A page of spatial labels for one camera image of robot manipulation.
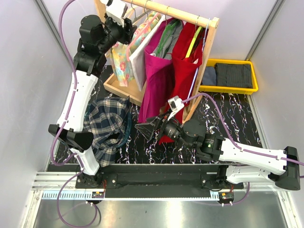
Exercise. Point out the blue-grey folded cloth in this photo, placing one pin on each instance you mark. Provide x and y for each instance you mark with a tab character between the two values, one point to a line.
209	77

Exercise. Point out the red skirt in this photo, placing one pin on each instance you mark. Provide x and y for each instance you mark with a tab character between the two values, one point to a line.
185	68

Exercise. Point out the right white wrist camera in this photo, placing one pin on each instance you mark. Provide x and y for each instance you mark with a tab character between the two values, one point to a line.
176	105

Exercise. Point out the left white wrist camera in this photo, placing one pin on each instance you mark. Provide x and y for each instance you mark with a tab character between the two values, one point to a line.
116	9

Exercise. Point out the pink hanger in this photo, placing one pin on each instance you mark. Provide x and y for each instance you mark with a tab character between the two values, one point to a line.
143	30

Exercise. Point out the floral pastel garment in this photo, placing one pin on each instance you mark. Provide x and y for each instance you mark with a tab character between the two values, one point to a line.
122	69

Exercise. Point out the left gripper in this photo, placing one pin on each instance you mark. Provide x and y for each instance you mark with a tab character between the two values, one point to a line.
126	32

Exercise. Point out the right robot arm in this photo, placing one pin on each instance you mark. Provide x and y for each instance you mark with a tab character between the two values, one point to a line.
249	163

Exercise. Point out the white garment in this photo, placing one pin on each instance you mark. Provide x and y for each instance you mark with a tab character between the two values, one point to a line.
137	58

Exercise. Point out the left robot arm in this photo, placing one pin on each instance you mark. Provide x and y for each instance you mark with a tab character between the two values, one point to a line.
96	38

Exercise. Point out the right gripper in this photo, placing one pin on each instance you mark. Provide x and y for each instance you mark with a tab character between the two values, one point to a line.
148	129

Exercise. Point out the yellow-green hanger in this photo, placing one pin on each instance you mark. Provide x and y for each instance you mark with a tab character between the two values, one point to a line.
190	48

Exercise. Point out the navy plaid skirt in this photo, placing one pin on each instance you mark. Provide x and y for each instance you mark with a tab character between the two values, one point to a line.
106	156

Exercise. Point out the teal transparent basin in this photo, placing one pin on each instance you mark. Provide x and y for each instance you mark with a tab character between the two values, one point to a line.
111	126

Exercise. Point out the grey hanger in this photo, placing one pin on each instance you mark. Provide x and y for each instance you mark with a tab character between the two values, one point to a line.
138	17

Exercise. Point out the yellow plastic bin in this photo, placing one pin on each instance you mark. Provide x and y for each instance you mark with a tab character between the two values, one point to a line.
235	90

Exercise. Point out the green hanger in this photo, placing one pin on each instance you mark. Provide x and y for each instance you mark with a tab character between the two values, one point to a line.
166	35

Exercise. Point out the grey garment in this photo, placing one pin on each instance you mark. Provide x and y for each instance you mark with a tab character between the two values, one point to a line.
169	42

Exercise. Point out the magenta skirt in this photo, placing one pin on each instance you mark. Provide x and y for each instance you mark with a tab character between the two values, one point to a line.
159	78

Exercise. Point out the dark striped folded cloth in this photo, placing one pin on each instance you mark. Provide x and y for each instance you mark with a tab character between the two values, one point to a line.
233	75

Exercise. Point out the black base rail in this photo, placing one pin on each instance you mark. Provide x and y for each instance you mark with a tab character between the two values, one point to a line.
157	182

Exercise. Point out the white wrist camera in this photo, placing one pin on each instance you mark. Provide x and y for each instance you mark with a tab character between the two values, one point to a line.
176	105
116	9

